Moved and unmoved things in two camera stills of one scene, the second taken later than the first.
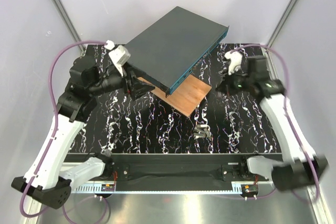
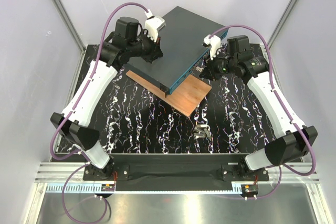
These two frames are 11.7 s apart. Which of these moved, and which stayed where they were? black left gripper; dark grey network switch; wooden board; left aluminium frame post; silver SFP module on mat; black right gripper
Moved: black left gripper; black right gripper
Stayed: dark grey network switch; left aluminium frame post; wooden board; silver SFP module on mat
